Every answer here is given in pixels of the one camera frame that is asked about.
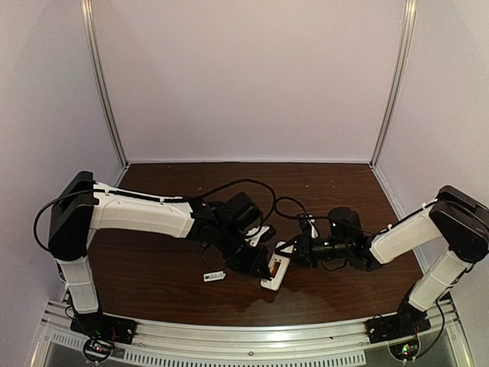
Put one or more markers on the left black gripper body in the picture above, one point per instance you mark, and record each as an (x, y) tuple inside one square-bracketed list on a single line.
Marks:
[(250, 260)]

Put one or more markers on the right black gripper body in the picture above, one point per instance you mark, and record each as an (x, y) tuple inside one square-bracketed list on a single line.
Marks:
[(299, 251)]

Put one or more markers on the white remote control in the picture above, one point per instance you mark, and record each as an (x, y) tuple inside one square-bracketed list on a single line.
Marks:
[(278, 265)]

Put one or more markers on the white battery cover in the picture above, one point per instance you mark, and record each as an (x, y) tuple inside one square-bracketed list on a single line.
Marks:
[(214, 276)]

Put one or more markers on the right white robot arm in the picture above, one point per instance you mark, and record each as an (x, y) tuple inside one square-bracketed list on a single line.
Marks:
[(453, 216)]

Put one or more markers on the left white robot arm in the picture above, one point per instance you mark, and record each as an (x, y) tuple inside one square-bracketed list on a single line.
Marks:
[(235, 227)]

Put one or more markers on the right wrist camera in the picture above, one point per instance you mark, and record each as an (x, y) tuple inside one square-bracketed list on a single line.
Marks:
[(307, 225)]

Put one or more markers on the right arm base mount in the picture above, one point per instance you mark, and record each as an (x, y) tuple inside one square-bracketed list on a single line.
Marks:
[(407, 321)]

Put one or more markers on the aluminium front rail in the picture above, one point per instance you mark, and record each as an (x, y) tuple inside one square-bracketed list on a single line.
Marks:
[(344, 343)]

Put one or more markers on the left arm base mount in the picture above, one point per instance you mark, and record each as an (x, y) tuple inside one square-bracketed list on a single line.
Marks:
[(109, 328)]

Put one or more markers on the right aluminium frame post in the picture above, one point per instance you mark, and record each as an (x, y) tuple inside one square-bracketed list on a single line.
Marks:
[(403, 54)]

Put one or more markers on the aluminium frame post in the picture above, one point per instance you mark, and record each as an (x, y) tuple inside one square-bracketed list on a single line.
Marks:
[(403, 54), (100, 81)]

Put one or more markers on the left aluminium frame post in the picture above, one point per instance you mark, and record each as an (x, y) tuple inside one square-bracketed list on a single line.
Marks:
[(100, 81)]

